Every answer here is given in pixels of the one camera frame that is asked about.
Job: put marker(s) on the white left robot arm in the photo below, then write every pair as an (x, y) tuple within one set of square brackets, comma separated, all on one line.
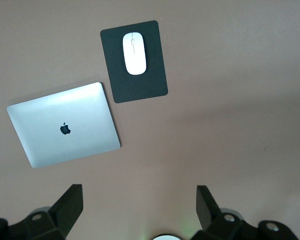
[(166, 237)]

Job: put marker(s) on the black mouse pad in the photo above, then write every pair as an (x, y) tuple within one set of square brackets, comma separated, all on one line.
[(140, 87)]

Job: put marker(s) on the silver laptop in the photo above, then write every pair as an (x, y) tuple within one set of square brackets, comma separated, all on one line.
[(62, 117)]

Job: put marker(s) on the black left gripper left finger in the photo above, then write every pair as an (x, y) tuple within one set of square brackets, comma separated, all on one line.
[(52, 225)]

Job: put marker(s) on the white computer mouse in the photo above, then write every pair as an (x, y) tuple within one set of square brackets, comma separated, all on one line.
[(134, 53)]

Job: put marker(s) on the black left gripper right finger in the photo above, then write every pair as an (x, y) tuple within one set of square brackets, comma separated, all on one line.
[(222, 227)]

